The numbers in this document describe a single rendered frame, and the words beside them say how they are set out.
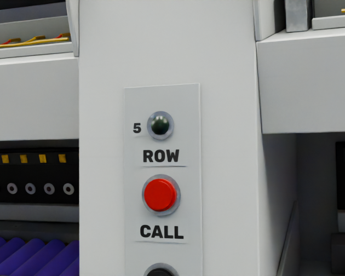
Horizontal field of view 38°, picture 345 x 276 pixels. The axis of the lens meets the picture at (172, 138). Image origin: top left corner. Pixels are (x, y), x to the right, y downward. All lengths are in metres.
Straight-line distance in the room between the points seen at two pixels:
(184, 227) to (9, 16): 0.34
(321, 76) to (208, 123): 0.06
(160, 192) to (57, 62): 0.09
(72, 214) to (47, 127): 0.19
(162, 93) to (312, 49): 0.07
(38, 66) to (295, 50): 0.14
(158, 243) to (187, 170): 0.04
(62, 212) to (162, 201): 0.24
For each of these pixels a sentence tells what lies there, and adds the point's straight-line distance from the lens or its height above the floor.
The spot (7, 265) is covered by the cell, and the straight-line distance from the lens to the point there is 0.43.
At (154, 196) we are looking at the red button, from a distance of 0.24.
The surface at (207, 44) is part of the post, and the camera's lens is 0.25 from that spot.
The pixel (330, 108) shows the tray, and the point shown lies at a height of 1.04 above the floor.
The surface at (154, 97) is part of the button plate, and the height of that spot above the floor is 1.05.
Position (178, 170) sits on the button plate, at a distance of 0.24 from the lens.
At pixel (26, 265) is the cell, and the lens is 0.42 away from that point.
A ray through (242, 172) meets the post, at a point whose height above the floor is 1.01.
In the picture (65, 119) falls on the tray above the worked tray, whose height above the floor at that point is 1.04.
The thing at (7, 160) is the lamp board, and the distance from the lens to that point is 0.50.
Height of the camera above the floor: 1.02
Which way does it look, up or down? 3 degrees up
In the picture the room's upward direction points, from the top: 1 degrees counter-clockwise
